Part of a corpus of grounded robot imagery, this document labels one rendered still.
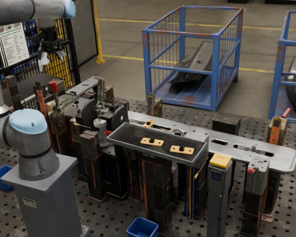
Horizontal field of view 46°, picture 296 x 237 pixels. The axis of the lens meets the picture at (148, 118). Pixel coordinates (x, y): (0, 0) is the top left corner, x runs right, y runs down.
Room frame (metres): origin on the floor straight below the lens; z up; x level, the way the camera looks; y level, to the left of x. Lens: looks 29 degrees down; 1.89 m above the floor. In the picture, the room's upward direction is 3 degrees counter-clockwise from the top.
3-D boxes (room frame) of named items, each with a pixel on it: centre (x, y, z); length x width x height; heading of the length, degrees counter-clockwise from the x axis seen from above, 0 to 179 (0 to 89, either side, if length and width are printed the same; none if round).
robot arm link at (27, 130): (1.08, 0.43, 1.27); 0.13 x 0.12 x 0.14; 79
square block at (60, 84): (2.03, 0.56, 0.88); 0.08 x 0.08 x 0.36; 59
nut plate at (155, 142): (1.12, -0.01, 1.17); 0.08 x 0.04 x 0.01; 68
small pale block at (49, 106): (1.71, 0.53, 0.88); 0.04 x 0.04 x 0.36; 59
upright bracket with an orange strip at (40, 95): (1.69, 0.56, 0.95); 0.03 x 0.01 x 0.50; 59
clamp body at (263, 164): (1.08, -0.42, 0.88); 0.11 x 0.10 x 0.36; 149
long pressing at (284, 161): (1.53, -0.02, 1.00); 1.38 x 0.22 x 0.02; 59
